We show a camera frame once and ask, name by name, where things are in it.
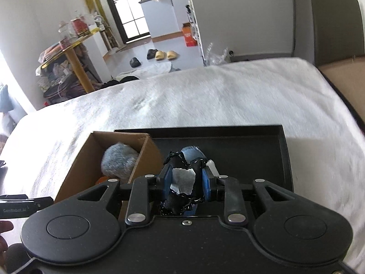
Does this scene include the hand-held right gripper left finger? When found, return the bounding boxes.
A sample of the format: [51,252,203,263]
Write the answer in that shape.
[77,168,173,225]

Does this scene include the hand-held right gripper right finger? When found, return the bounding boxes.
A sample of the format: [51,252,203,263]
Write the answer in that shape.
[201,167,289,225]

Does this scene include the white translucent soft piece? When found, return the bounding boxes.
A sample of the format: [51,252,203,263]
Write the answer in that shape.
[206,160,220,177]

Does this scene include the black sparkly plush white patch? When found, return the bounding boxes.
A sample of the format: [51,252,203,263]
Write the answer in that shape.
[158,150,207,216]

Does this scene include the small blue plush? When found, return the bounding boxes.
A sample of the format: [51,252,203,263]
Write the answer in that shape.
[181,145,206,162]

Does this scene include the brown cardboard box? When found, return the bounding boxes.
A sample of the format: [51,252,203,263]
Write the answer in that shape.
[54,131,165,223]

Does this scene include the black tray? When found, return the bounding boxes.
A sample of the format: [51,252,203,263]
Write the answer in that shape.
[114,124,294,223]

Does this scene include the large blue fluffy plush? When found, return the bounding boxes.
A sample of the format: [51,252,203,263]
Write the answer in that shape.
[100,143,140,182]

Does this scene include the person's left hand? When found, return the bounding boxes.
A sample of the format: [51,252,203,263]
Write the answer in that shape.
[0,221,14,253]

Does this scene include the white blanket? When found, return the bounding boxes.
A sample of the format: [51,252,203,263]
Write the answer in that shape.
[0,57,365,266]

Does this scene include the grey blue cushion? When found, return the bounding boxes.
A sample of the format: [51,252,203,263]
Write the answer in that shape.
[0,84,13,112]

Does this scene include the white floor mat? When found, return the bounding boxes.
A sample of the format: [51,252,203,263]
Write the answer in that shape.
[117,63,173,80]

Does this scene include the pile of bags and clutter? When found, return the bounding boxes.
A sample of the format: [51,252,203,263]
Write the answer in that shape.
[36,60,94,103]

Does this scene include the clear plastic bag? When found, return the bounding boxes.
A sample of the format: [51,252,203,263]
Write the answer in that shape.
[204,43,231,65]

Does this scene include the yellow round table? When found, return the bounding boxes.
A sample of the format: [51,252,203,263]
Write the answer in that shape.
[41,27,103,95]

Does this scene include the orange carton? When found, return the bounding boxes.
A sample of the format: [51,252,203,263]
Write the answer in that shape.
[182,23,198,47]

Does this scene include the stack of plastic packets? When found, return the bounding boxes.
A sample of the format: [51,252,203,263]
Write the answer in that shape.
[38,42,69,62]

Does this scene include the white kitchen cabinet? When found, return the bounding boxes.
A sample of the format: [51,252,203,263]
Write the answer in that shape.
[140,0,197,40]

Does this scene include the glass jar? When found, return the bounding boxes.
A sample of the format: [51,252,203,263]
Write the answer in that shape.
[58,21,70,39]

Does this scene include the open cardboard box on floor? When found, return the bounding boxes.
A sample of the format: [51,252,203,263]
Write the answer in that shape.
[317,55,365,120]

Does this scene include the red canister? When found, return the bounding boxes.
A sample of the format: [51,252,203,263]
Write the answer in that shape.
[71,18,87,37]

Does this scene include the glass pane door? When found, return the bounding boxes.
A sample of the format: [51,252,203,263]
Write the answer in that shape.
[98,0,151,43]

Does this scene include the grey board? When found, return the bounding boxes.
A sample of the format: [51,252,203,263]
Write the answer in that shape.
[309,0,361,66]

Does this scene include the white wire rack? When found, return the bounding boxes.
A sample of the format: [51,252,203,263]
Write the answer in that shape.
[185,1,206,60]

